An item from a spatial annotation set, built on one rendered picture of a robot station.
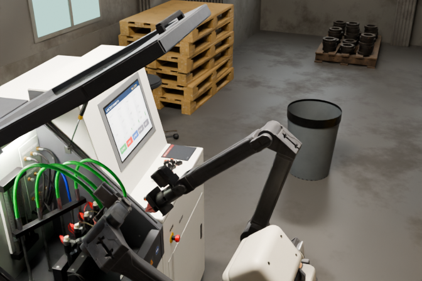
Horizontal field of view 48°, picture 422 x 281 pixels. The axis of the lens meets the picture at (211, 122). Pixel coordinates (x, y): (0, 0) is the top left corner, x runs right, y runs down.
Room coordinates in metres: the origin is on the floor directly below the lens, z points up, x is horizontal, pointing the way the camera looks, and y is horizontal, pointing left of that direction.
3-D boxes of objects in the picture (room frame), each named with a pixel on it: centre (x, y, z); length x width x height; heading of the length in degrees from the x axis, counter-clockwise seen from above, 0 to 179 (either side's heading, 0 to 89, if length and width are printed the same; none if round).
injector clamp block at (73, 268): (1.57, 0.53, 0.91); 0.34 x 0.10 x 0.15; 166
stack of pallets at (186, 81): (5.89, 0.39, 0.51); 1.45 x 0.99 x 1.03; 157
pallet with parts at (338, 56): (7.53, -2.29, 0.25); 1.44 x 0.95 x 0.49; 157
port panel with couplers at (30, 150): (1.75, 0.75, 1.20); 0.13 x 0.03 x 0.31; 166
